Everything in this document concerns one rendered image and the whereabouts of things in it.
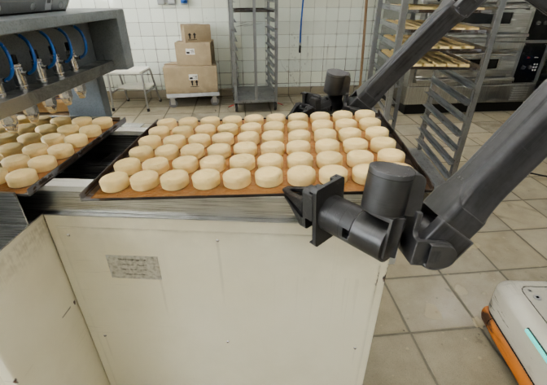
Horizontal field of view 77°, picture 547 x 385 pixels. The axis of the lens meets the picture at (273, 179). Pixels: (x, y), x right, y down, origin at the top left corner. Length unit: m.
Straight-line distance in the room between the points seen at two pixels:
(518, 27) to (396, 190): 4.15
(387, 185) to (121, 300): 0.66
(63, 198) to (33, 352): 0.31
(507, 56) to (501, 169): 4.07
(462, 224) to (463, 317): 1.29
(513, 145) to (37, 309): 0.85
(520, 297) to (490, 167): 1.08
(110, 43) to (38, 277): 0.65
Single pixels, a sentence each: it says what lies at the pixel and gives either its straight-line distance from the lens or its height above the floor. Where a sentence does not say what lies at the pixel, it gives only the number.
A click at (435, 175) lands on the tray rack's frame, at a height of 0.15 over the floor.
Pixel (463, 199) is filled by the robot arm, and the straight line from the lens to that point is 0.49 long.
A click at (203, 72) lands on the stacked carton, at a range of 4.20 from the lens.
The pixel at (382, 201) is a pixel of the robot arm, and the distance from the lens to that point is 0.44.
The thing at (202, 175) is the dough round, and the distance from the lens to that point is 0.62.
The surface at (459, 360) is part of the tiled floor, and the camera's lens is 1.62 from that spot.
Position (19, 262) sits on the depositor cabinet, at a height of 0.79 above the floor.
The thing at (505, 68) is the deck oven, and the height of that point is 0.49.
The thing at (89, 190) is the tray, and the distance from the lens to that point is 0.71.
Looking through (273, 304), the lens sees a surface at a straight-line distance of 0.80.
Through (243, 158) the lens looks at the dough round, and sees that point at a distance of 0.67.
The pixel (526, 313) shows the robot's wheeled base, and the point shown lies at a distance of 1.50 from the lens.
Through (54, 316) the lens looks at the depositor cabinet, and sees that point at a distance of 0.90.
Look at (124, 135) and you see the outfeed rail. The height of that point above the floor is 0.89.
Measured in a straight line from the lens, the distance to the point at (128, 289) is 0.86.
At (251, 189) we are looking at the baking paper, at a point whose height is 0.92.
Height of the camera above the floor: 1.22
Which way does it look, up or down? 29 degrees down
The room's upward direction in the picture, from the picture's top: straight up
